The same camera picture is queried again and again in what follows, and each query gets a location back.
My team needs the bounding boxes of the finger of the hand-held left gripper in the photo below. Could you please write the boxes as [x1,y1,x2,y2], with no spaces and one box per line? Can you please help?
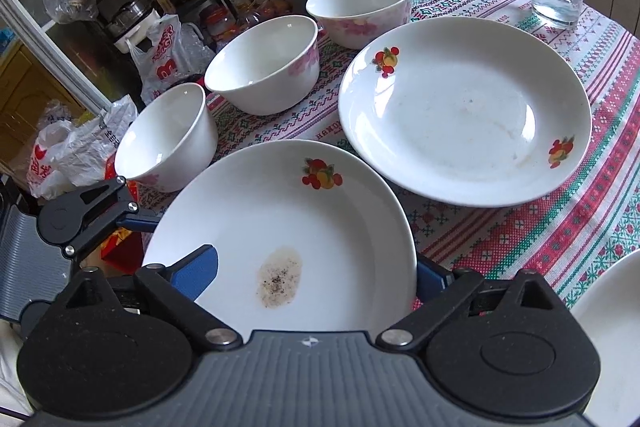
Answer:
[64,176,162,259]

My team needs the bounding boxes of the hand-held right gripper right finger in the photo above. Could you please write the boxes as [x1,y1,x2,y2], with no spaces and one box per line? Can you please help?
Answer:
[376,256,565,356]

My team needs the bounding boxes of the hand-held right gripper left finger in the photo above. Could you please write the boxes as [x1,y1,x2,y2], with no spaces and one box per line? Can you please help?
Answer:
[65,245,243,352]

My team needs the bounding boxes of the white fruit-print plate with stain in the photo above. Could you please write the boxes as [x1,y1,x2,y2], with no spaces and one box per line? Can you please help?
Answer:
[141,139,418,339]

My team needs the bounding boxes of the white bowl with pink flowers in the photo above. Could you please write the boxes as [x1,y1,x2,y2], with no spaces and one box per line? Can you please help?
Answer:
[305,0,415,50]
[204,15,321,116]

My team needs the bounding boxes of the red cardboard box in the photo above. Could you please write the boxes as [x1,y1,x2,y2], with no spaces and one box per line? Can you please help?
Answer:
[97,154,151,273]

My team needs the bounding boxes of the red green patterned tablecloth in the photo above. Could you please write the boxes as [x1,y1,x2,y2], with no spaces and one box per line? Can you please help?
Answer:
[135,0,640,314]

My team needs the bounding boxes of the small white bowl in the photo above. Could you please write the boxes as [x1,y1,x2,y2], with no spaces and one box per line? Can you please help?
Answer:
[114,83,219,194]

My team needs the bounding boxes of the crumpled white plastic bag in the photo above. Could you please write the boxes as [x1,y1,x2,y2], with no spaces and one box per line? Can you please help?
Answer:
[25,96,138,200]

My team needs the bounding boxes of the yellow wooden cabinet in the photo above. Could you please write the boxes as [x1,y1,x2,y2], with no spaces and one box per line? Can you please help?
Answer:
[0,41,87,160]

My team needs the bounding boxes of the large white fruit-print plate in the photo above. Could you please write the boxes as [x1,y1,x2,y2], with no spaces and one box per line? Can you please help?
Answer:
[338,17,593,208]

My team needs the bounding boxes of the white plastic bag red print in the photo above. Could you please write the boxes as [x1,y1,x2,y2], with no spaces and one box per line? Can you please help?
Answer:
[129,14,183,105]

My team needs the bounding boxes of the plain white plate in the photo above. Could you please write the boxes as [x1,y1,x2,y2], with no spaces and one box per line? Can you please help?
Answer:
[570,249,640,427]

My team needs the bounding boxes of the white rice cooker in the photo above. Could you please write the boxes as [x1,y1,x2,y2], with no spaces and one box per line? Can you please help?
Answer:
[107,0,162,54]

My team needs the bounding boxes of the red-lidded plastic jar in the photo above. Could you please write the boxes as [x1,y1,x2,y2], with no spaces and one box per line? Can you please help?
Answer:
[200,4,238,50]

